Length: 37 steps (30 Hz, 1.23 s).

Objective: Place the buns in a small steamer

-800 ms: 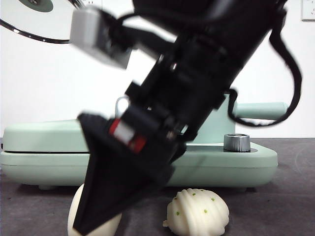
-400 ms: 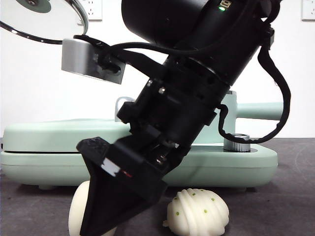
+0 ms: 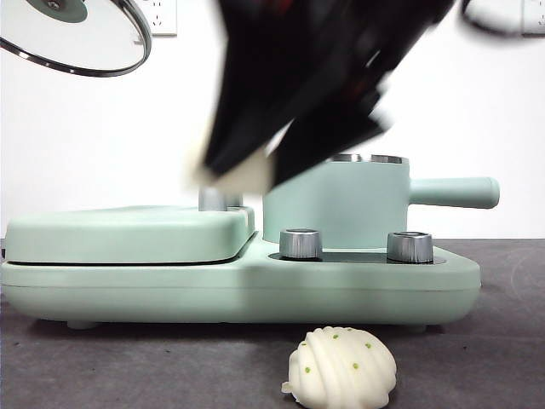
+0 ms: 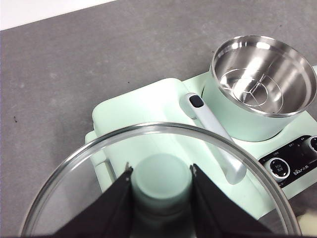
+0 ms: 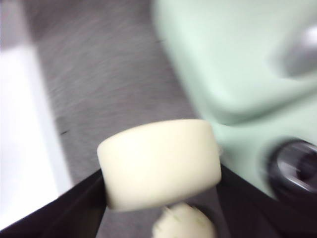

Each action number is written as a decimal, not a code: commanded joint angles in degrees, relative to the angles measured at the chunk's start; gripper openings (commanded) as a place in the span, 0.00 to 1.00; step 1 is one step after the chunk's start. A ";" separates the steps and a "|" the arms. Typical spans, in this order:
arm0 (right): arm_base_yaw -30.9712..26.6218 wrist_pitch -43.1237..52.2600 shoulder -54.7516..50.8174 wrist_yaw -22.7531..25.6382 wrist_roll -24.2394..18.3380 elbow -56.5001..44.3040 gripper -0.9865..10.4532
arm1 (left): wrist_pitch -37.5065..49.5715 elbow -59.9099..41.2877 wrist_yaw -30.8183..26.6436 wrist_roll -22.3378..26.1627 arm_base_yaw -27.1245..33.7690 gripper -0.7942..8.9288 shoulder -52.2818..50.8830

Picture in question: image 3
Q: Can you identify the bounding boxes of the plain smooth white bun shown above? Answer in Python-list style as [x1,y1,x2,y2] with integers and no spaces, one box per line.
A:
[182,118,280,193]

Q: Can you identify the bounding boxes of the glass pot lid green knob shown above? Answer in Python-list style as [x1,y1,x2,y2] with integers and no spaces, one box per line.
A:
[0,0,153,78]

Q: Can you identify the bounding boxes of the ridged white bun green dots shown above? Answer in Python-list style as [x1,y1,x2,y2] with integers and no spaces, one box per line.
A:
[280,325,398,409]

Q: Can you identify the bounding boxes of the silver control knob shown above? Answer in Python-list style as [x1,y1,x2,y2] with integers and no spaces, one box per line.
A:
[278,228,324,260]
[386,231,434,263]

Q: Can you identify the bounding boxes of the black control panel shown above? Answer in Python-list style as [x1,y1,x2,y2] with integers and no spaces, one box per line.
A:
[268,251,446,264]

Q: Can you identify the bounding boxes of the mint green breakfast machine base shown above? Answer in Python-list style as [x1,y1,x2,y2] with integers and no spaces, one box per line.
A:
[0,249,482,331]

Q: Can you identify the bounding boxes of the mint green handled pot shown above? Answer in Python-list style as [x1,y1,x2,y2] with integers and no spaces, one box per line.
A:
[261,153,502,251]

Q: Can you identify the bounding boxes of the silver griddle lid handle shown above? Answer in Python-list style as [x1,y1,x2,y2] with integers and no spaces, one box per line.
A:
[198,183,244,213]

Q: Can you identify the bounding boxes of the white wall socket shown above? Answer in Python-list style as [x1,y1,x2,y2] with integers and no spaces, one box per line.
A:
[521,0,545,37]
[136,0,178,37]

